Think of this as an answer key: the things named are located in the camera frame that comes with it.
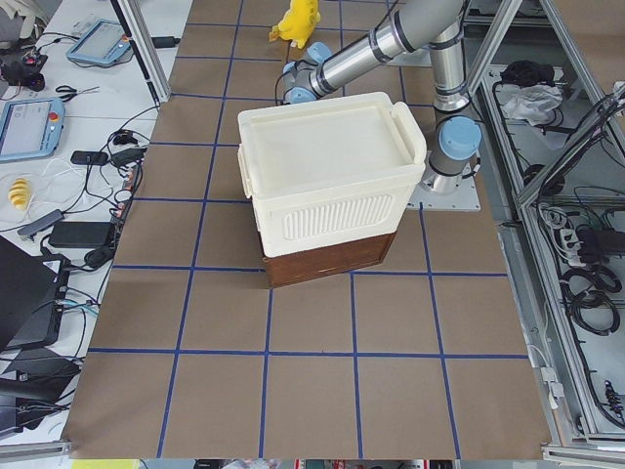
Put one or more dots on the aluminium frame post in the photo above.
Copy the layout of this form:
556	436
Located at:
134	25

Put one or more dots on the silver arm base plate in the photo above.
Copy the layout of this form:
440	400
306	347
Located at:
440	193

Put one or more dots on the white crumpled cloth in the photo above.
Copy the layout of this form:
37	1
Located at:
535	104

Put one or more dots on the cream plastic storage box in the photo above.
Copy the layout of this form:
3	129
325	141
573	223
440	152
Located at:
328	172

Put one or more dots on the black cloth bundle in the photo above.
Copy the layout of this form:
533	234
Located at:
528	73

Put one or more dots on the yellow plush dinosaur toy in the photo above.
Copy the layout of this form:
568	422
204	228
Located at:
297	24

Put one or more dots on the dark wooden drawer cabinet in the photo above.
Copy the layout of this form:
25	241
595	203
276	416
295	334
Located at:
327	261

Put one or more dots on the aluminium frame rack right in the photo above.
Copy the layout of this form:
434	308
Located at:
563	187

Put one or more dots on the blue teach pendant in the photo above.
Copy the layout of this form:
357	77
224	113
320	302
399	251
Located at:
103	45
31	128

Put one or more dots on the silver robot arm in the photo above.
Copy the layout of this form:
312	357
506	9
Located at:
434	25

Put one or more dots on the black scissors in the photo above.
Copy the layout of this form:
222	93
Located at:
67	93

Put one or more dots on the blue teach pendant near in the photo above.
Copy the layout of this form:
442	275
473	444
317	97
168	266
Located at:
31	128

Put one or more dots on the yellow toy on desk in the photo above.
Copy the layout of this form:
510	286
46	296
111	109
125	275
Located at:
20	193

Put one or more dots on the black laptop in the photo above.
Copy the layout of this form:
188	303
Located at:
32	288

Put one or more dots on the black power adapter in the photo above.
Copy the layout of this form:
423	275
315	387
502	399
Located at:
67	234

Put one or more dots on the blue teach pendant far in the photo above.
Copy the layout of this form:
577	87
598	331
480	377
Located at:
103	45

